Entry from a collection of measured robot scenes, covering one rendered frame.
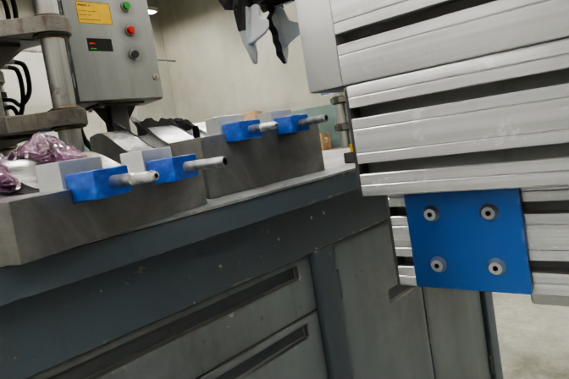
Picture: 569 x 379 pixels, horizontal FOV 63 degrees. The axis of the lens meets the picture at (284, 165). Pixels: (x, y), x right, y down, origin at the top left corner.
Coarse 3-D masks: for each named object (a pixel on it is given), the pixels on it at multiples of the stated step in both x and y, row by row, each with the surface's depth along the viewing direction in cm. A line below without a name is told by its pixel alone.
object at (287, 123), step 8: (272, 112) 77; (280, 112) 78; (288, 112) 80; (264, 120) 78; (272, 120) 77; (280, 120) 76; (288, 120) 74; (296, 120) 75; (304, 120) 74; (312, 120) 73; (320, 120) 72; (280, 128) 76; (288, 128) 75; (296, 128) 75; (304, 128) 76
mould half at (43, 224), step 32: (32, 160) 61; (64, 192) 43; (160, 192) 54; (192, 192) 59; (0, 224) 39; (32, 224) 40; (64, 224) 42; (96, 224) 45; (128, 224) 49; (0, 256) 40; (32, 256) 39
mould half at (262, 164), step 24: (96, 144) 90; (120, 144) 84; (144, 144) 86; (168, 144) 71; (192, 144) 67; (216, 144) 67; (240, 144) 71; (264, 144) 74; (288, 144) 78; (312, 144) 82; (216, 168) 67; (240, 168) 70; (264, 168) 74; (288, 168) 78; (312, 168) 82; (216, 192) 67
